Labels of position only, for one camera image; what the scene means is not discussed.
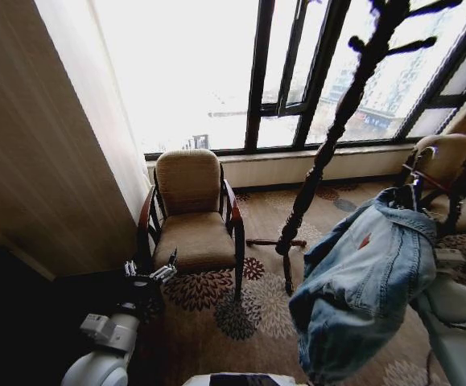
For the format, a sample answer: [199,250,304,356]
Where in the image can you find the light blue denim jacket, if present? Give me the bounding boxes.
[288,185,439,384]

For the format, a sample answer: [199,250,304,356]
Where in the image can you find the white robot front shell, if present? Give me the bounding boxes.
[182,372,296,386]

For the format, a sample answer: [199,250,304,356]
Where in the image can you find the brown striped curtain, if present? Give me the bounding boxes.
[0,0,153,282]

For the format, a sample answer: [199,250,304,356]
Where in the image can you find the white sheer curtain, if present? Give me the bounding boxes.
[34,0,155,198]

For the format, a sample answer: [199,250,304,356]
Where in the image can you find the dark wooden coat rack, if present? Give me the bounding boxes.
[245,0,465,298]

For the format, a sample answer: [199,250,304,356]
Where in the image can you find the beige armchair dark wood frame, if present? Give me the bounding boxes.
[137,148,246,303]
[395,133,466,259]

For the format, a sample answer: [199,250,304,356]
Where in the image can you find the black window frame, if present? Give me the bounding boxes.
[143,0,466,157]

